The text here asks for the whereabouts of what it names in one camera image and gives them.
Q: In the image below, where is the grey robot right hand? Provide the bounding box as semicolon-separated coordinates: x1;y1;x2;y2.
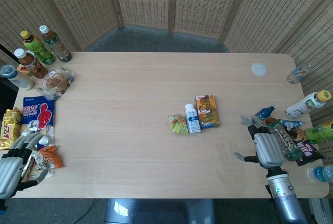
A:
233;114;286;169

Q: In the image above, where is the white crumpled snack wrapper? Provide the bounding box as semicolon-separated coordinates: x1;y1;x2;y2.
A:
22;126;57;179

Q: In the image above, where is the white-cap brown tea bottle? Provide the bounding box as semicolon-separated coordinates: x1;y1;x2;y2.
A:
13;48;49;80

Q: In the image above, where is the clear bottle with snacks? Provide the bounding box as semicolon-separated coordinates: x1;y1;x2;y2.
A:
286;61;313;84

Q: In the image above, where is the woven bamboo folding screen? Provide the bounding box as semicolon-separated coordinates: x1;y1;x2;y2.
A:
0;0;333;169

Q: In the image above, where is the blue-label water bottle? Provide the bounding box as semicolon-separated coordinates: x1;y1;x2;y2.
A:
308;165;333;183

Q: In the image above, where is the white blue-label bottle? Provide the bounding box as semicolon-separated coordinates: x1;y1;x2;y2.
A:
184;103;202;136

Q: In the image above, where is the white-cap dark green tea bottle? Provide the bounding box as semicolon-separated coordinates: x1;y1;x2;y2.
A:
39;25;72;63

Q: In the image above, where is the yellow-cap white drink bottle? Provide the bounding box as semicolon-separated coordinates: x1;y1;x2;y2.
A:
285;90;332;120

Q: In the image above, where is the orange snack packet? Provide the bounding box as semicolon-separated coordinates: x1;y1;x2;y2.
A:
39;145;65;169

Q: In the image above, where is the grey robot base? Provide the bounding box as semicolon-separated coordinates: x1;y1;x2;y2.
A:
104;198;217;224

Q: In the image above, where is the dark purple snack bag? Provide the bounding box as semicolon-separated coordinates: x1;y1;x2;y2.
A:
279;123;325;167

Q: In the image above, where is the orange drink carton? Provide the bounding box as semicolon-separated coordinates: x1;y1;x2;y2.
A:
195;94;220;129

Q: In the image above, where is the blue-cap dark bottle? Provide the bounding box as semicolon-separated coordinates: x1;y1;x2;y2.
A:
254;106;275;121

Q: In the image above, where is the bright green soda bottle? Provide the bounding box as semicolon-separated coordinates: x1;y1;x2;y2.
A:
303;120;333;144

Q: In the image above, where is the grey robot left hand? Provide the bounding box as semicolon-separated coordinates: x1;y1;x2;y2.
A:
0;131;50;200

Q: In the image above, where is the gold yellow snack bag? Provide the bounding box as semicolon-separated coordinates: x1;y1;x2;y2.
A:
0;107;23;151

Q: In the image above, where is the white round cable cover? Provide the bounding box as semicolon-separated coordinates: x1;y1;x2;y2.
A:
251;63;268;77

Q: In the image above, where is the grey-cap white milky bottle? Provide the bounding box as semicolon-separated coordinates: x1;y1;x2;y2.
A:
0;64;34;91

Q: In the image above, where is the blue white red snack bag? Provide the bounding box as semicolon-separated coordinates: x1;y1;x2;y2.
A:
20;96;56;134

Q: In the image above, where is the bread in clear bag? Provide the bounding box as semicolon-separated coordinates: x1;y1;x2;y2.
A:
35;67;76;102

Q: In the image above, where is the clear green-label tea bottle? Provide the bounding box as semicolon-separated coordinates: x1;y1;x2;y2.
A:
265;118;303;162

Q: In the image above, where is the green snack packet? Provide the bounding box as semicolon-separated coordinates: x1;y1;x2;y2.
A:
168;114;190;136

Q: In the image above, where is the green bag at edge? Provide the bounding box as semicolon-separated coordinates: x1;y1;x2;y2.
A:
20;30;56;66

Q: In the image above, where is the blue white small packet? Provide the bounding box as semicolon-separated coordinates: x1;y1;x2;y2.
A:
278;118;305;131

